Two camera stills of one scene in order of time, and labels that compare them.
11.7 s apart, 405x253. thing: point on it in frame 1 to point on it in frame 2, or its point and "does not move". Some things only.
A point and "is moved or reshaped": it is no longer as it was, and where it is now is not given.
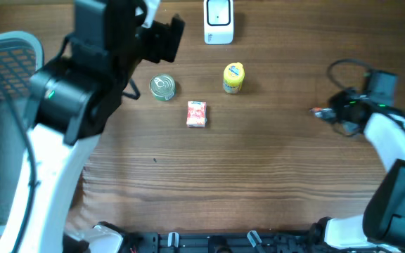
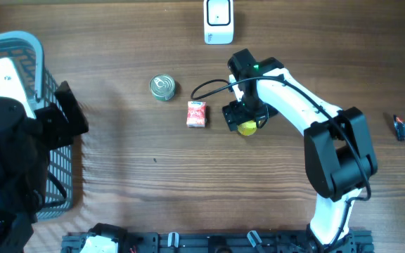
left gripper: [164, 39] to [62, 133]
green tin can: [162, 86] does not move
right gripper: [335, 98] to [235, 115]
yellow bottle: [233, 77] is moved or reshaped
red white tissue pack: [197, 114] does not move
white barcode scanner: [219, 22] does not move
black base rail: [218, 242] does not move
